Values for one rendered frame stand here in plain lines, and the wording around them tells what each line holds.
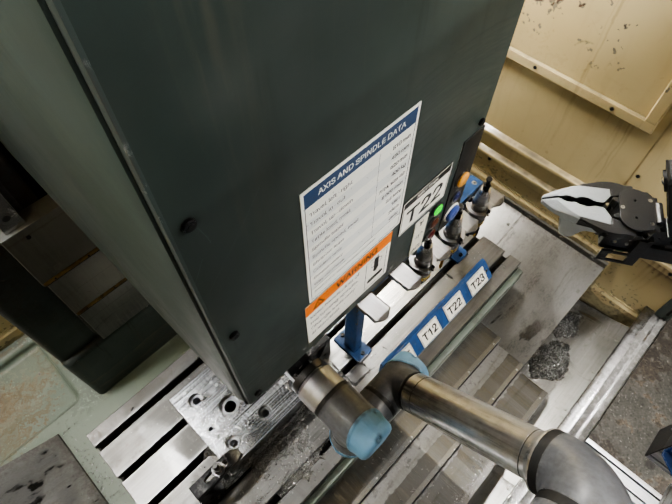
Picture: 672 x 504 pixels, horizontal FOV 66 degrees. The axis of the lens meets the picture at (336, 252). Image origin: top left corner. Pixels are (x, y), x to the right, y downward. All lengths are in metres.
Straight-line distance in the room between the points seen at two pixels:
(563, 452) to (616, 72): 0.94
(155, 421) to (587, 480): 1.04
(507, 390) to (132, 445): 1.06
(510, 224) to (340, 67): 1.49
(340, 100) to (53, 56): 0.21
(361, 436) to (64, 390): 1.29
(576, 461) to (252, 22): 0.65
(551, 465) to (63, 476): 1.38
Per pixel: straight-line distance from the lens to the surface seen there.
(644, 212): 0.81
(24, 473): 1.81
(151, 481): 1.43
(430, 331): 1.45
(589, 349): 1.90
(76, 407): 1.87
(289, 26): 0.33
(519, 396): 1.70
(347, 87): 0.40
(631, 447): 2.60
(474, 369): 1.66
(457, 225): 1.22
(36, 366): 2.03
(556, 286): 1.79
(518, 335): 1.76
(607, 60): 1.44
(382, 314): 1.14
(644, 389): 2.72
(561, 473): 0.76
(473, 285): 1.54
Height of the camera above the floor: 2.25
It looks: 58 degrees down
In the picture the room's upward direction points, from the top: straight up
